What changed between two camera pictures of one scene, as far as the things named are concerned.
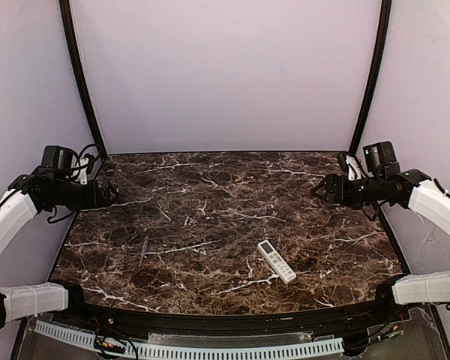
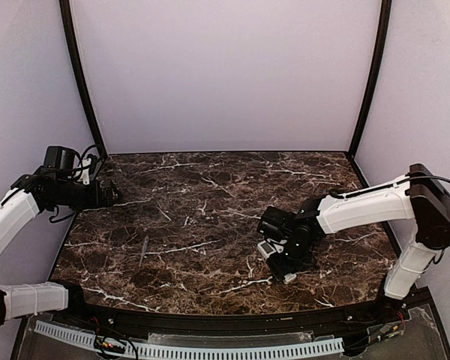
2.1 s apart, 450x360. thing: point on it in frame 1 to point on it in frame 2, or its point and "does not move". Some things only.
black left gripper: x=102 y=193 does not move
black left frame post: x=75 y=50 does not move
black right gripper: x=330 y=188 to x=281 y=263
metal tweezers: x=144 y=250 does not move
